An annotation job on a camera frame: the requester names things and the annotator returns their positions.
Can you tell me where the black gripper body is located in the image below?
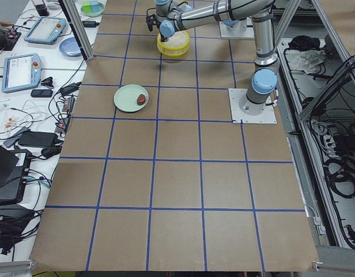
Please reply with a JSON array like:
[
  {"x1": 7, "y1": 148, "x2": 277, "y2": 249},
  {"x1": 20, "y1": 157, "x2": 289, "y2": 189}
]
[{"x1": 146, "y1": 14, "x2": 156, "y2": 31}]

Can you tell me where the brown bun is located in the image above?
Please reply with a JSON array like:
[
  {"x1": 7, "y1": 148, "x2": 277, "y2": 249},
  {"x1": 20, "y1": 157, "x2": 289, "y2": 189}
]
[{"x1": 137, "y1": 94, "x2": 146, "y2": 106}]

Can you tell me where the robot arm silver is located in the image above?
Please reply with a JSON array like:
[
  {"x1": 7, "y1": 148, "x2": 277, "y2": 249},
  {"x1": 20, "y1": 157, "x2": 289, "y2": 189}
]
[
  {"x1": 146, "y1": 0, "x2": 273, "y2": 38},
  {"x1": 240, "y1": 9, "x2": 279, "y2": 115}
]

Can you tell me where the yellow steamer basket near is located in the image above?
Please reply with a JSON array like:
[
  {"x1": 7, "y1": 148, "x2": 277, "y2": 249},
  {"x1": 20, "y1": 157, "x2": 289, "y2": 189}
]
[{"x1": 157, "y1": 31, "x2": 190, "y2": 57}]

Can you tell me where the clear green bowl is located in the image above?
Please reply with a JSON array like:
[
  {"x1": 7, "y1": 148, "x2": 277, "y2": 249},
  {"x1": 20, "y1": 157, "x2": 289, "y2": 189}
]
[{"x1": 80, "y1": 1, "x2": 105, "y2": 17}]

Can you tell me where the blue sponge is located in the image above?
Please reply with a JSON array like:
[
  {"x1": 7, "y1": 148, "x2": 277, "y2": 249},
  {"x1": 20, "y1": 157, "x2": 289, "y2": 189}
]
[{"x1": 89, "y1": 1, "x2": 99, "y2": 13}]

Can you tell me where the black power adapter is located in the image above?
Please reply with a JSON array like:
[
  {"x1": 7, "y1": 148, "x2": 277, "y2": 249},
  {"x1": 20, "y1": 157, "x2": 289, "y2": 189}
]
[{"x1": 82, "y1": 20, "x2": 100, "y2": 28}]

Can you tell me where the green sponge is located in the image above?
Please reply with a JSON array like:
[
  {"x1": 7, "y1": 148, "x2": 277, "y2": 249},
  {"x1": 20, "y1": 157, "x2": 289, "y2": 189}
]
[{"x1": 81, "y1": 1, "x2": 92, "y2": 14}]

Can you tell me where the pale green plate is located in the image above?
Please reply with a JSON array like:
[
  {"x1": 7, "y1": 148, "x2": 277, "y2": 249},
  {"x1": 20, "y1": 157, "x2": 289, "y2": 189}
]
[{"x1": 114, "y1": 84, "x2": 149, "y2": 113}]

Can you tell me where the blue plate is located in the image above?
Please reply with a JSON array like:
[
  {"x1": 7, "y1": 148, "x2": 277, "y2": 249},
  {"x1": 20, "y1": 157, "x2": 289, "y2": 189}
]
[{"x1": 59, "y1": 37, "x2": 82, "y2": 57}]

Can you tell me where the teach pendant far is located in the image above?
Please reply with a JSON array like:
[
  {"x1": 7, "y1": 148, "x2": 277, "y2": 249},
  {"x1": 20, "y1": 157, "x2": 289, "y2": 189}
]
[{"x1": 24, "y1": 17, "x2": 67, "y2": 44}]

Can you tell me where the teach pendant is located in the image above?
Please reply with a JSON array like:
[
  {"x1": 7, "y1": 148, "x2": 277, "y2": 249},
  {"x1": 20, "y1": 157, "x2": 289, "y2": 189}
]
[
  {"x1": 2, "y1": 53, "x2": 41, "y2": 93},
  {"x1": 24, "y1": 17, "x2": 67, "y2": 44}
]

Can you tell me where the dark drink cup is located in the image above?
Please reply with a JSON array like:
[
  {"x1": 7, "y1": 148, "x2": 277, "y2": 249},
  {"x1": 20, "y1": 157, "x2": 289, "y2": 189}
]
[{"x1": 32, "y1": 0, "x2": 50, "y2": 17}]

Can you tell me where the black remote box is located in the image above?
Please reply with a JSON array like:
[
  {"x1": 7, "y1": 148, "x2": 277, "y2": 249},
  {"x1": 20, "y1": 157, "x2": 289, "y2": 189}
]
[{"x1": 31, "y1": 89, "x2": 53, "y2": 98}]

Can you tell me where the teach pendant near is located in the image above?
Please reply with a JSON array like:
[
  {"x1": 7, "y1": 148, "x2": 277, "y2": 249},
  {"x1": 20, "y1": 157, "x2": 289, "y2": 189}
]
[{"x1": 2, "y1": 53, "x2": 41, "y2": 93}]

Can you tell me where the white crumpled cloth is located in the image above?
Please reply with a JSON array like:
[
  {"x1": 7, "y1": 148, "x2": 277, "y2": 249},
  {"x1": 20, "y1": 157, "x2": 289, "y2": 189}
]
[{"x1": 289, "y1": 50, "x2": 326, "y2": 74}]

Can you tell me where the black laptop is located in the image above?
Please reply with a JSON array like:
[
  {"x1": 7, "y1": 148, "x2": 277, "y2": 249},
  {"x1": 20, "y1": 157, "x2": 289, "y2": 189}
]
[{"x1": 0, "y1": 145, "x2": 31, "y2": 205}]

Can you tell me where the aluminium frame post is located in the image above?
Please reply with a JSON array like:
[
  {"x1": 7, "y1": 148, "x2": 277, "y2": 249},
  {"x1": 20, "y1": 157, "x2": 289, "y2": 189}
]
[{"x1": 59, "y1": 0, "x2": 94, "y2": 62}]

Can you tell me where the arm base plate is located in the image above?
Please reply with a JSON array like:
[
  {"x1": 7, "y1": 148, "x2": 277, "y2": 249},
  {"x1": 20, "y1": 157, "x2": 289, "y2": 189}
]
[
  {"x1": 228, "y1": 88, "x2": 277, "y2": 124},
  {"x1": 219, "y1": 17, "x2": 254, "y2": 40}
]

